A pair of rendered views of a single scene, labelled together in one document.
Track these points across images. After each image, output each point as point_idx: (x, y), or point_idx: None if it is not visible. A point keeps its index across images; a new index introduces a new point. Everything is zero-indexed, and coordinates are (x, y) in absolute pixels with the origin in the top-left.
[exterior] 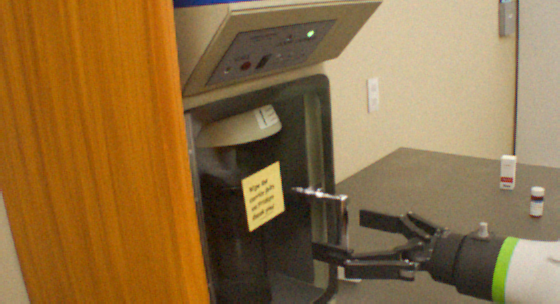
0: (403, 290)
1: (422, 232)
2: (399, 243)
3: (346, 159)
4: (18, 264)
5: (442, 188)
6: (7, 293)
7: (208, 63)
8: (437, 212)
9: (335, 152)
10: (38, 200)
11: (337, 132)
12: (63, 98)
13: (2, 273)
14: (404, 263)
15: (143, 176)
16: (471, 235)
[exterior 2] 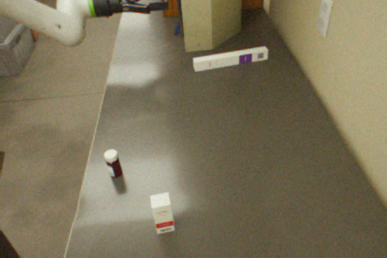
0: (168, 72)
1: None
2: (201, 97)
3: (383, 165)
4: None
5: (236, 186)
6: None
7: None
8: (205, 141)
9: (375, 134)
10: None
11: (386, 119)
12: None
13: None
14: None
15: None
16: None
